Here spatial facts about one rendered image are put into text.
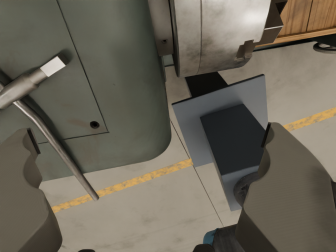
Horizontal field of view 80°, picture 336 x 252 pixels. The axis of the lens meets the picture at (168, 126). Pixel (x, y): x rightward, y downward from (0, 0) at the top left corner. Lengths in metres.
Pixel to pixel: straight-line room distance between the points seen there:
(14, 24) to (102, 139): 0.18
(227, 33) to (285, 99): 1.74
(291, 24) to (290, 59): 1.14
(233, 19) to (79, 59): 0.21
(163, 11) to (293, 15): 0.49
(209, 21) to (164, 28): 0.08
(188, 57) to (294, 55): 1.60
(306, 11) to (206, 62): 0.47
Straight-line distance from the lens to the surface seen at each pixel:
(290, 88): 2.00
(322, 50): 1.04
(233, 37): 0.33
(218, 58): 0.35
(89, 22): 0.28
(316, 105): 2.23
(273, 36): 0.39
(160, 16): 0.34
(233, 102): 0.93
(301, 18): 0.77
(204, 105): 0.90
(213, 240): 0.61
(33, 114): 0.34
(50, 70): 0.29
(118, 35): 0.28
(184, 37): 0.30
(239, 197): 0.70
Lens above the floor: 1.52
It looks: 57 degrees down
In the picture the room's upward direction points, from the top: 174 degrees clockwise
